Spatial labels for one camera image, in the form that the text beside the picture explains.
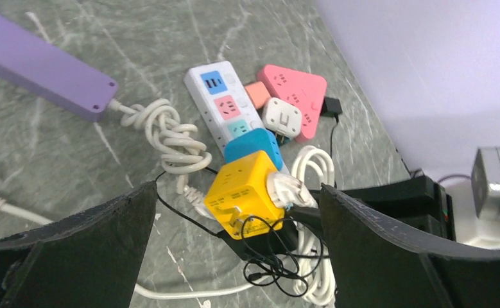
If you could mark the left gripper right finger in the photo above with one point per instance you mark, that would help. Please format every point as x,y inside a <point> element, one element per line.
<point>379,261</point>

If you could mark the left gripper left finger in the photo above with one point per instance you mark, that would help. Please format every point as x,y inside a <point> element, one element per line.
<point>89,259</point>

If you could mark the yellow cube socket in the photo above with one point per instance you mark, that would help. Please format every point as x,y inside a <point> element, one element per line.
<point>238,198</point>

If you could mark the black power adapter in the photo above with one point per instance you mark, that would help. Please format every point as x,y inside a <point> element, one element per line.
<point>331,107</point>

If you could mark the white plug adapter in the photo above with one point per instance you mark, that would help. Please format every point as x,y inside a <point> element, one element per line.
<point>282,119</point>

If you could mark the blue cube socket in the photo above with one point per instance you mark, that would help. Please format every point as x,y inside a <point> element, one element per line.
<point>255,140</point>

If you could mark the pink triangular power strip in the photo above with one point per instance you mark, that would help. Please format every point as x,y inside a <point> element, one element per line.
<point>303,90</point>

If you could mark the white long power strip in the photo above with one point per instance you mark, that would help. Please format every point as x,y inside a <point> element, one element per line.
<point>222,101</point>

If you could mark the orange plug adapter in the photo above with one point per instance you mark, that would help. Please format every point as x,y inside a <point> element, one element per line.
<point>258,94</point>

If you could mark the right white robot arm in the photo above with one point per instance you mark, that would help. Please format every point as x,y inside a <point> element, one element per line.
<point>418,202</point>

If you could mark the black cube adapter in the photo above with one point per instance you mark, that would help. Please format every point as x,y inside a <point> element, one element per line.
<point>276,243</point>

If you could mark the purple flat box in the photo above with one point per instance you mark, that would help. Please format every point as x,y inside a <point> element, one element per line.
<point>49,72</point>

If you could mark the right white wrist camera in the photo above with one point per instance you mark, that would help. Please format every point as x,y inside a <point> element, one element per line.
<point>476,202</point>

